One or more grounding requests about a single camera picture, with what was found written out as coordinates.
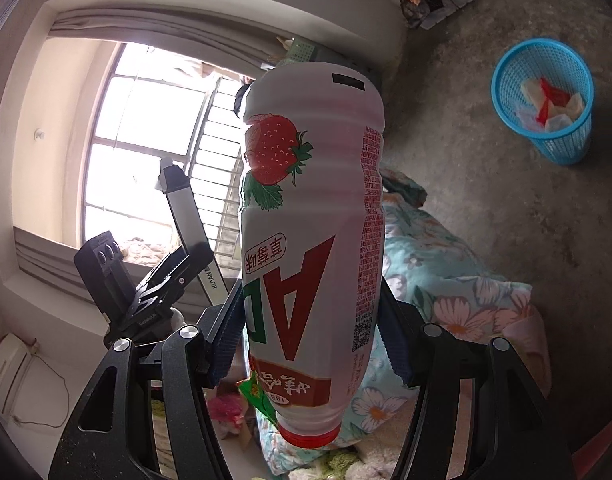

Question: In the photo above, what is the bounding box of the thin grey cable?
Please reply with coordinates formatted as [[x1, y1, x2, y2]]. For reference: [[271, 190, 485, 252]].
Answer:
[[13, 342, 71, 426]]

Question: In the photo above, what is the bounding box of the long black silver printed box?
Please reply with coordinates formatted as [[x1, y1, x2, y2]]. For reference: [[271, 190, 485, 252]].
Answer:
[[156, 156, 242, 311]]

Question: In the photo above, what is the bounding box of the pink strawberry drink bottle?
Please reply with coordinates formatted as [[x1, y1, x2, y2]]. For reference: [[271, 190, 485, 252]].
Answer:
[[238, 61, 386, 450]]

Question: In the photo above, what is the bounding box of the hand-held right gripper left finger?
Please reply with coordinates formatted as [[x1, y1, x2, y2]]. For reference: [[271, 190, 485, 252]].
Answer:
[[48, 287, 246, 480]]

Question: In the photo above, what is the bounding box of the metal window railing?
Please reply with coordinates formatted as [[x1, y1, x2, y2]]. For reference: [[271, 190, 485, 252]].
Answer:
[[186, 75, 252, 281]]

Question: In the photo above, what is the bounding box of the green snack packet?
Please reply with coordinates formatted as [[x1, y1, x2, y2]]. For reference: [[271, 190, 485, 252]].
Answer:
[[236, 372, 279, 426]]

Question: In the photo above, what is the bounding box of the beige curtain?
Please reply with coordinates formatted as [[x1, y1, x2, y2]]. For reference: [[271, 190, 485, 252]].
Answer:
[[12, 225, 242, 313], [48, 7, 297, 86]]

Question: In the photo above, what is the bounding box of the green plastic basket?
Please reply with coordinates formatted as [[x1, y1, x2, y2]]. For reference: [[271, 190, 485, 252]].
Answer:
[[286, 37, 317, 63]]

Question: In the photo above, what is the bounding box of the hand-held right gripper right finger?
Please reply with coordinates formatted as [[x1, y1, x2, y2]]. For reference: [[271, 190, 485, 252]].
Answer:
[[378, 282, 572, 480]]

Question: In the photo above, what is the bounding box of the red white wrapper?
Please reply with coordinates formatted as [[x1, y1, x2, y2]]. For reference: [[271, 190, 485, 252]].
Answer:
[[518, 77, 587, 133]]

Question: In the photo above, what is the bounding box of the white air conditioner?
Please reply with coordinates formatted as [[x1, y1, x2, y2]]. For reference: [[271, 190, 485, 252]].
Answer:
[[0, 332, 33, 417]]

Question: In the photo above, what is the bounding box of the floral blanket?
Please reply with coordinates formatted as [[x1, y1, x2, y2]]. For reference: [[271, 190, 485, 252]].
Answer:
[[256, 167, 552, 480]]

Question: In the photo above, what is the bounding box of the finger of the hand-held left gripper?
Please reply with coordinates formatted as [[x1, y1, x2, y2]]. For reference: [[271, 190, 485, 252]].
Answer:
[[133, 242, 211, 311]]

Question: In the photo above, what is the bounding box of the blue plastic basket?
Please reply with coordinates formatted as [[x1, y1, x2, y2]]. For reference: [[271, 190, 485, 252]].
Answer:
[[490, 37, 594, 166]]

